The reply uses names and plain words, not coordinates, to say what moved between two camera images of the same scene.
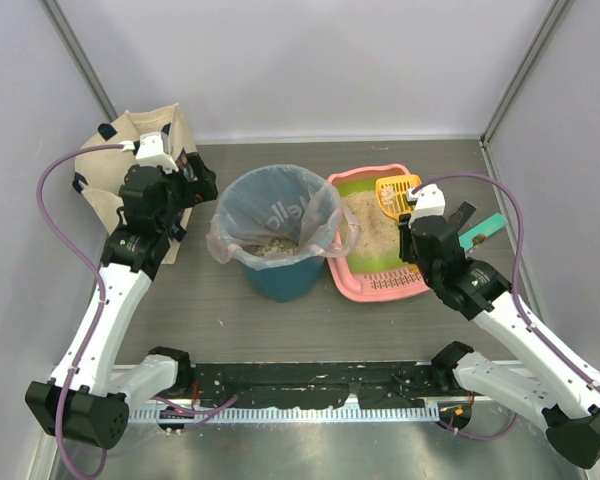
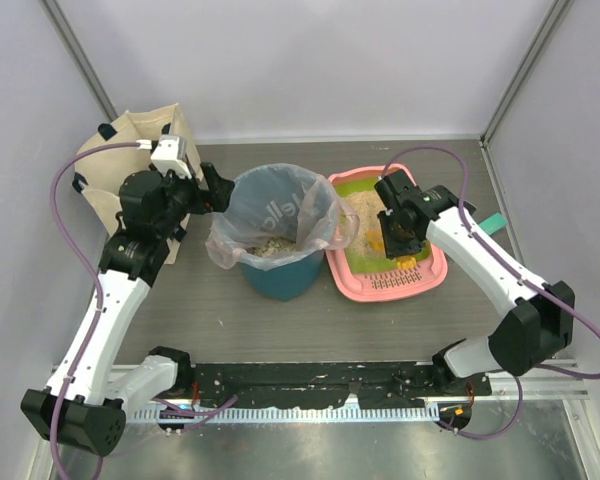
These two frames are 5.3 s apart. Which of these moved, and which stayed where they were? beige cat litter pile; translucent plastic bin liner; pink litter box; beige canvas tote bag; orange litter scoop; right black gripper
Moved: orange litter scoop; right black gripper
Stayed: translucent plastic bin liner; pink litter box; beige canvas tote bag; beige cat litter pile
